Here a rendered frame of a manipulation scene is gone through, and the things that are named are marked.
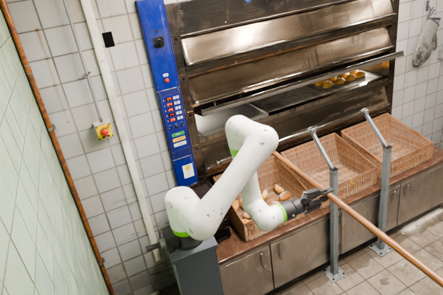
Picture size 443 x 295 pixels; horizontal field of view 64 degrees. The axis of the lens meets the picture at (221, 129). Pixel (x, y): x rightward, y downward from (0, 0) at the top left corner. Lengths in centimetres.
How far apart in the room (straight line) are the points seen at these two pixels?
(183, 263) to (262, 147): 60
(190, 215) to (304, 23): 180
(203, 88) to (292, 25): 79
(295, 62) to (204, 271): 168
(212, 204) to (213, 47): 129
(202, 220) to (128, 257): 155
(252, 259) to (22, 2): 203
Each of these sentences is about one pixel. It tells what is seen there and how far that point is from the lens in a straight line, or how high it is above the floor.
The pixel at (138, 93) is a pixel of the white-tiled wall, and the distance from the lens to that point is 230.
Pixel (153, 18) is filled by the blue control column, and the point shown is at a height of 204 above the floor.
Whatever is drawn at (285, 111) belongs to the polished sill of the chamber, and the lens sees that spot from 280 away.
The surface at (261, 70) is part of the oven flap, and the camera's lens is 260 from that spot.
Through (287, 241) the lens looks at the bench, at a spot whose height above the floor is 48.
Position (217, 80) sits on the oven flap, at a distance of 246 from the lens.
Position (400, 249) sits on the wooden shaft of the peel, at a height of 118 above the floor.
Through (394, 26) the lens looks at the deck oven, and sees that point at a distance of 338.
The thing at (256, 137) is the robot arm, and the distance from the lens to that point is 140.
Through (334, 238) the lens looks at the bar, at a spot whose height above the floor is 38.
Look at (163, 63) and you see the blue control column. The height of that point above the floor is 177.
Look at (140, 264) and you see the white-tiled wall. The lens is 292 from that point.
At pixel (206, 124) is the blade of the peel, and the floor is 119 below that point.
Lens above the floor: 228
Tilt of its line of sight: 25 degrees down
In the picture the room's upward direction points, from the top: 9 degrees counter-clockwise
